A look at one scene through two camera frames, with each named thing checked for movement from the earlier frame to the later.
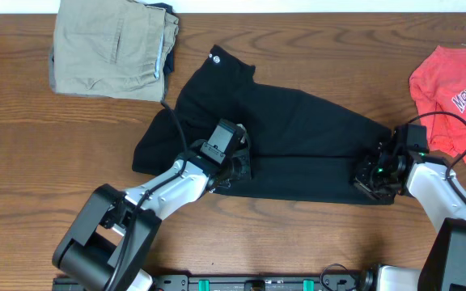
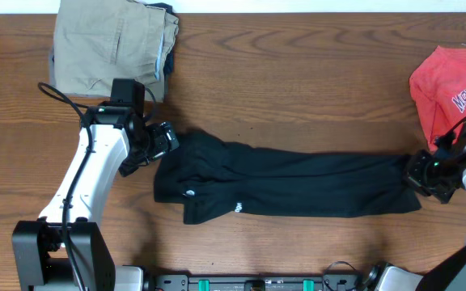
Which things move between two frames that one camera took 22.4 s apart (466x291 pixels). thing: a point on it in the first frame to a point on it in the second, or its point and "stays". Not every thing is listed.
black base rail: (256, 283) stays
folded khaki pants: (112, 48) stays
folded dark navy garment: (169, 65) stays
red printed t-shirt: (459, 79) stays
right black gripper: (360, 179) to (414, 175)
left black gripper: (247, 162) to (163, 144)
